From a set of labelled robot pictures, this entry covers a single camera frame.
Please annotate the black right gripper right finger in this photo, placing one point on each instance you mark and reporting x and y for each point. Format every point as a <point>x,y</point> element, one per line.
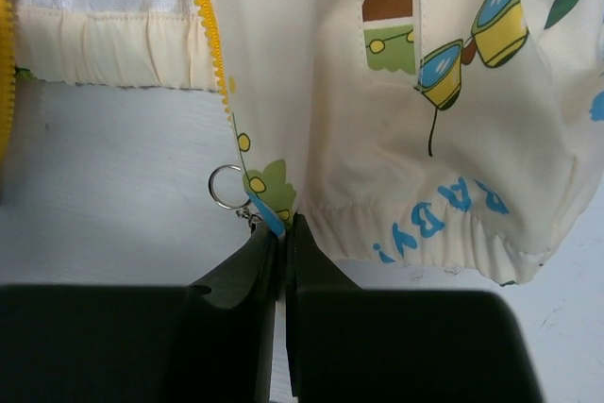
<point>348,344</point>

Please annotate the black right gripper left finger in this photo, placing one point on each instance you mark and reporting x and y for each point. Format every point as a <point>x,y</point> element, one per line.
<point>208,341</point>

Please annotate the yellow cream dinosaur print jacket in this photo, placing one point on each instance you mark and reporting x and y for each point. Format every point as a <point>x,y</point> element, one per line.
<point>455,133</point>

